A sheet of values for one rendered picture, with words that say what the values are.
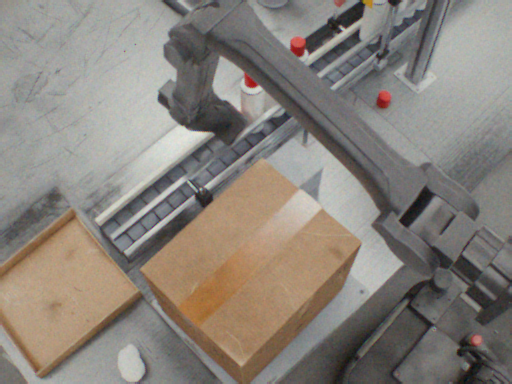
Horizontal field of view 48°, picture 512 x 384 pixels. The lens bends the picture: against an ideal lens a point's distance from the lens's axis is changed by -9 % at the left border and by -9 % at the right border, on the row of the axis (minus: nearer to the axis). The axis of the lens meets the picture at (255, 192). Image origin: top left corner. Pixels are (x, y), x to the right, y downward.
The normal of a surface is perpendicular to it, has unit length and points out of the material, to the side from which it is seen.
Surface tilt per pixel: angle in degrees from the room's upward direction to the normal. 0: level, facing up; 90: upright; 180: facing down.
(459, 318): 0
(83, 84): 0
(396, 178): 22
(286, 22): 0
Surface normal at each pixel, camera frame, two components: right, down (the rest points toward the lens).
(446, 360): 0.00, -0.44
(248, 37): 0.15, -0.10
